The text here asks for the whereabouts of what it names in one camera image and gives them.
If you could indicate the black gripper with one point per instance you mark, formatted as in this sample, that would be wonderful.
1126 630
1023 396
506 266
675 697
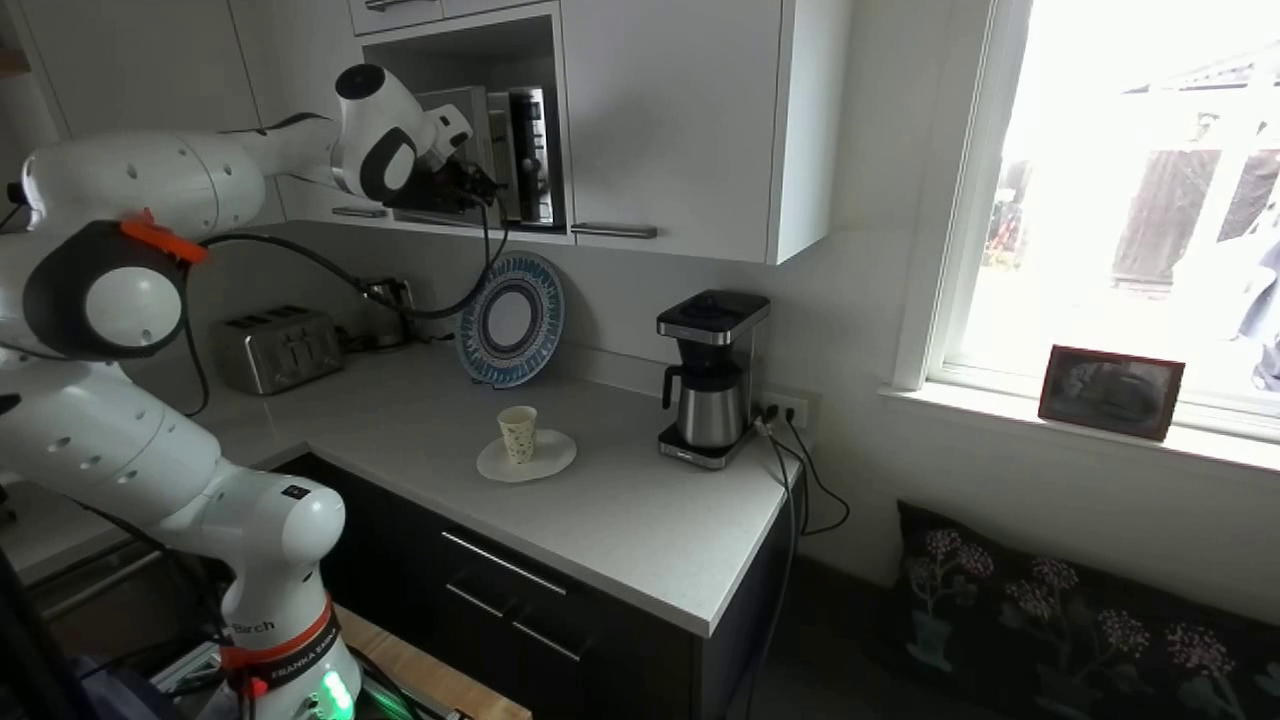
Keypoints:
441 186

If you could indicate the stainless steel microwave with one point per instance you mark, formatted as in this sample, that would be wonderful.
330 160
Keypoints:
525 154

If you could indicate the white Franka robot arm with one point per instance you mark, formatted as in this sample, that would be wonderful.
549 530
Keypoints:
132 454

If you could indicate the blue patterned decorative plate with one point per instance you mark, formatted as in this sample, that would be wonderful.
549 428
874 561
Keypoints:
513 323

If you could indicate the small metal kettle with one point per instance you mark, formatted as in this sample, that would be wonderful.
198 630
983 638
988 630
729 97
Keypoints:
384 323

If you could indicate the dotted paper cup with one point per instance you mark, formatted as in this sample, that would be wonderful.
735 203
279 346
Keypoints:
519 433

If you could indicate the silver toaster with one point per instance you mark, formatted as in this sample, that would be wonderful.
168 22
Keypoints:
274 352

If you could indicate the white saucer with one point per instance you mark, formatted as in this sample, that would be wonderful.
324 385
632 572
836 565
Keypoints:
555 457

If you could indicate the black steel coffee maker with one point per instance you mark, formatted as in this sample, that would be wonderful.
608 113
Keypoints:
711 385

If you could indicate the dark base cabinet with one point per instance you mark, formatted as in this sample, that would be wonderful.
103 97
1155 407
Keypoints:
535 625

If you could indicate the wooden board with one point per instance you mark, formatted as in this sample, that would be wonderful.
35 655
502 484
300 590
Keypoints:
426 675

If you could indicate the white framed window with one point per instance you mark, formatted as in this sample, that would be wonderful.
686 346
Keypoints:
1132 203

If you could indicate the dark floral cushion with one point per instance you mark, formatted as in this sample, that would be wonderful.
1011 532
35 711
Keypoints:
1064 625

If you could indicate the white wall cabinet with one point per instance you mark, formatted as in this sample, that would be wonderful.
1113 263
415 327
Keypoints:
309 196
680 121

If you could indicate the white wall power outlet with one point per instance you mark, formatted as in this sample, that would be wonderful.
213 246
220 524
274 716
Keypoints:
786 407

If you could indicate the dark picture frame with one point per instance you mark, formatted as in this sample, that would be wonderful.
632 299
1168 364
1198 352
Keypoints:
1111 395

